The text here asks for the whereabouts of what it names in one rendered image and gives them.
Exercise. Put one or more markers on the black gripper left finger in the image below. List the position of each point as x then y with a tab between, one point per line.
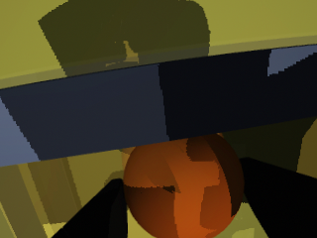
104	216

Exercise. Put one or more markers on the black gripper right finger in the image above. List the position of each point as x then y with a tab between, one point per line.
284	201

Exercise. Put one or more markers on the clear low walls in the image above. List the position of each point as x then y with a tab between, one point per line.
18	216

